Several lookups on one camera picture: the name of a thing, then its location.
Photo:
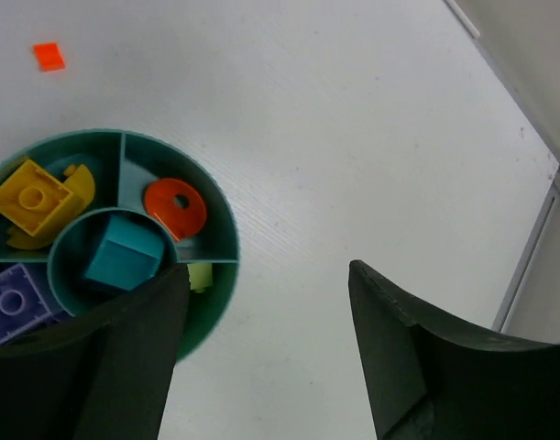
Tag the teal round divided container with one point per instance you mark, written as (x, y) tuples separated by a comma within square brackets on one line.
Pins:
[(123, 165)]

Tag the teal oval lego piece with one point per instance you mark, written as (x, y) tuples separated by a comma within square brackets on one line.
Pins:
[(128, 252)]

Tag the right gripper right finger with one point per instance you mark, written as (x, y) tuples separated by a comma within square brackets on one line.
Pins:
[(432, 375)]

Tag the light green lego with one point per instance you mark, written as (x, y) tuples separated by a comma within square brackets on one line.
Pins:
[(200, 276)]

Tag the yellow orange square lego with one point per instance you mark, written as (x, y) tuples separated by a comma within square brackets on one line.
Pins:
[(36, 202)]

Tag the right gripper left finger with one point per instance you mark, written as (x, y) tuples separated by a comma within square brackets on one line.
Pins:
[(104, 374)]

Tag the tiny orange lego top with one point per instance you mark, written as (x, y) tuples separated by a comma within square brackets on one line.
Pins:
[(48, 56)]

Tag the lavender square lego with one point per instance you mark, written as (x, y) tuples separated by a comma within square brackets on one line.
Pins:
[(26, 300)]

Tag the orange round lego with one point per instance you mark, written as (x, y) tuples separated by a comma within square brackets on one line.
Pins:
[(177, 206)]

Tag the aluminium rail right side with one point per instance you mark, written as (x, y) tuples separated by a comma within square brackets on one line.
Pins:
[(525, 263)]

